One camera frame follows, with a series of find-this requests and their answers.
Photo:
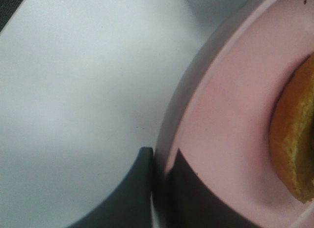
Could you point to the burger with lettuce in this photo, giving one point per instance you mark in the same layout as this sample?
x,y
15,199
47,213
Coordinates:
x,y
291,133

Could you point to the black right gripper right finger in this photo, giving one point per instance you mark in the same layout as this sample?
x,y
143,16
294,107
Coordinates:
x,y
192,205

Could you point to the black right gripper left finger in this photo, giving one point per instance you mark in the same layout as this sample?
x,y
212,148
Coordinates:
x,y
129,205

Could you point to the pink round plate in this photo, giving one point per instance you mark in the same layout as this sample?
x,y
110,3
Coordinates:
x,y
220,113

